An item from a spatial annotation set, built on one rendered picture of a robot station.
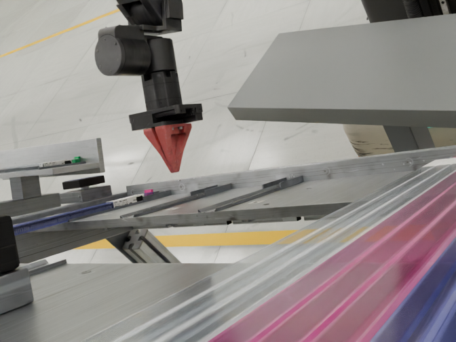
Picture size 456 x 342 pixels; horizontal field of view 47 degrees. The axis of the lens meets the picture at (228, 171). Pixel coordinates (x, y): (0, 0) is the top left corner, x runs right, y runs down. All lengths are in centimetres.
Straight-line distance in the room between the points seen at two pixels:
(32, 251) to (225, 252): 104
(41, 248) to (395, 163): 46
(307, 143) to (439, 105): 104
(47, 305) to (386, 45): 86
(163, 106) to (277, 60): 42
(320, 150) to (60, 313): 160
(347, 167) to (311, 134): 125
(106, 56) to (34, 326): 57
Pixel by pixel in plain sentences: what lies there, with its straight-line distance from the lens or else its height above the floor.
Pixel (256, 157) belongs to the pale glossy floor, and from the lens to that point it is 194.
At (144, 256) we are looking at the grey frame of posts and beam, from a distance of 91.
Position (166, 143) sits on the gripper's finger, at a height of 77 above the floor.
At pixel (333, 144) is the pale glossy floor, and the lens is 181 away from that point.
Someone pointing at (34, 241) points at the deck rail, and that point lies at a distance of 74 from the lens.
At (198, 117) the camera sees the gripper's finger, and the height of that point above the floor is 76.
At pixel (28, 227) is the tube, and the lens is 63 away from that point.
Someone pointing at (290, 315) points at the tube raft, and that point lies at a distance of 16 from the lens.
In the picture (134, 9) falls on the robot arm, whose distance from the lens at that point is 83.
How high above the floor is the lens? 117
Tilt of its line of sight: 36 degrees down
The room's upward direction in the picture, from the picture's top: 37 degrees counter-clockwise
